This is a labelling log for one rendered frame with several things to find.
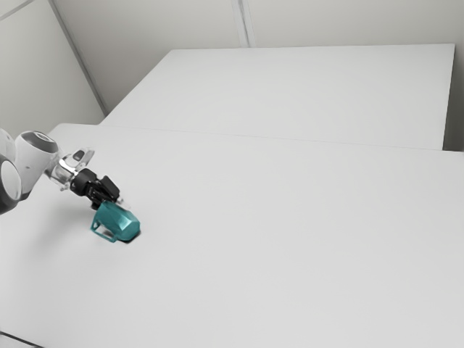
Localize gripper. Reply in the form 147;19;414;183
70;168;128;210

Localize teal faceted mug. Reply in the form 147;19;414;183
89;201;142;244

